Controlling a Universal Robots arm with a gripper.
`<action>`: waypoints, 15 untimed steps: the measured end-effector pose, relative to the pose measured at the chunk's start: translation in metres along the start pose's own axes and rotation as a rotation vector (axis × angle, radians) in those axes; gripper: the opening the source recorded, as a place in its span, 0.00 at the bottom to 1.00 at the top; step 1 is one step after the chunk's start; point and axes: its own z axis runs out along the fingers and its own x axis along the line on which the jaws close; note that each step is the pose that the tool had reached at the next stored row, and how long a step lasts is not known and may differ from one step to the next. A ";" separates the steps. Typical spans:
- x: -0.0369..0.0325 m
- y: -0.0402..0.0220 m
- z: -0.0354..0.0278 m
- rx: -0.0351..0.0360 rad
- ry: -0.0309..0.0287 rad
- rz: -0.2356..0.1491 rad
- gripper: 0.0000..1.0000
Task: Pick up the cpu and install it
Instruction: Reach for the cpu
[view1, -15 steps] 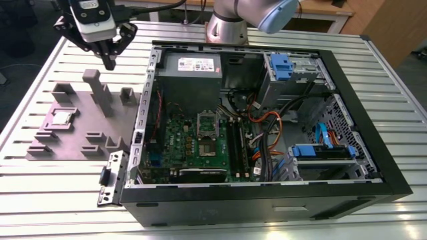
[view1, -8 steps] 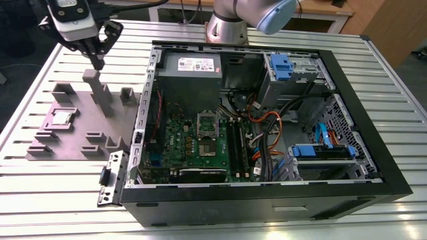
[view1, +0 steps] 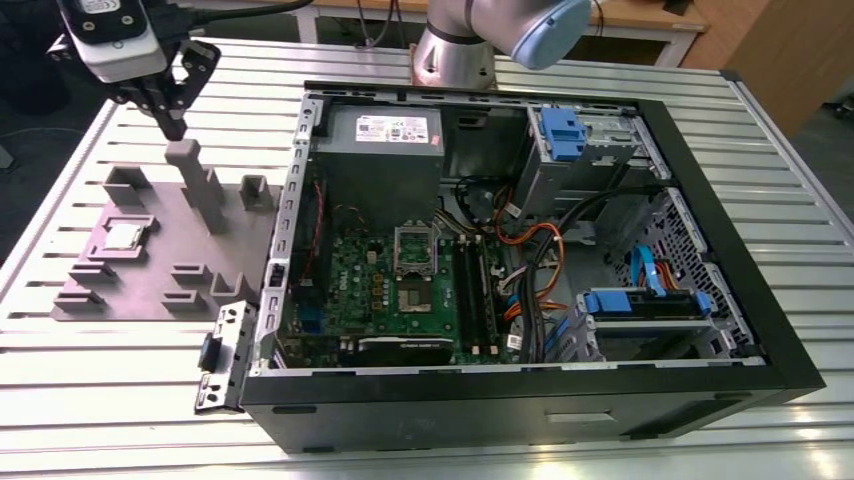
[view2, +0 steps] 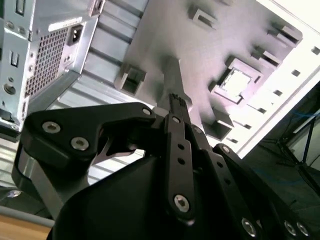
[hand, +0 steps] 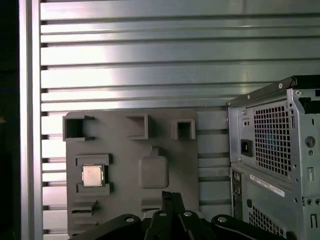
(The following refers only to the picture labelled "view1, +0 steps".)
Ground black cable bundle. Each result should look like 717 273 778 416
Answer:
517 184 669 362

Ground yellow black power wires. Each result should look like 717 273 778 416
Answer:
431 208 483 239

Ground metal expansion slot latch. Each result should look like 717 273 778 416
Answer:
193 299 259 414

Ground tall metal drive cage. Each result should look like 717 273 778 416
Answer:
517 102 673 221

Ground orange flat data wire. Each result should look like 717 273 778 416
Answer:
657 262 684 295

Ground grey power supply unit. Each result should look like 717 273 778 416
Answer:
311 103 447 236

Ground blue flat data wire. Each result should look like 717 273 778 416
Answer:
626 244 669 296

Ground wooden cabinet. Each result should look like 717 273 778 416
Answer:
680 0 854 136

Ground low metal disk bay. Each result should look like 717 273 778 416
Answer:
566 299 762 362

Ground black camera cable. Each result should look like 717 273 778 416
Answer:
190 0 315 25

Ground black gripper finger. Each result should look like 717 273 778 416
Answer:
165 41 223 141
44 33 175 140

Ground black chair base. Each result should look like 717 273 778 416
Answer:
824 93 854 121

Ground black case fan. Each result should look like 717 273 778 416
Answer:
457 178 517 227

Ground black graphics card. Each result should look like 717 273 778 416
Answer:
337 335 455 366

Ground black RAM slot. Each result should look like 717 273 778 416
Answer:
470 235 502 355
454 235 483 355

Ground hard disk in blue carrier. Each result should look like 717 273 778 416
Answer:
577 289 714 321

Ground silver CPU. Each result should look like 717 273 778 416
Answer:
99 223 146 251

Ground black PC case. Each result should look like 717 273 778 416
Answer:
237 79 829 454

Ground blue plastic disk carrier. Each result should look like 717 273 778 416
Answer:
541 107 589 162

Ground grey parts rack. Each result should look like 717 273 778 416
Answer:
50 138 286 324

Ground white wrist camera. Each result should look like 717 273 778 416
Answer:
63 0 173 85

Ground metal socket cover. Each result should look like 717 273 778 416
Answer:
393 218 443 280

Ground wooden desk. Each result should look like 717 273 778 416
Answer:
293 0 709 69

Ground CPU socket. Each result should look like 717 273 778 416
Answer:
394 278 446 317

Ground green motherboard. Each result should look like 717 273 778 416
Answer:
277 219 529 366

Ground orange wire bundle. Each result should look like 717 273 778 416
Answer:
497 222 569 321

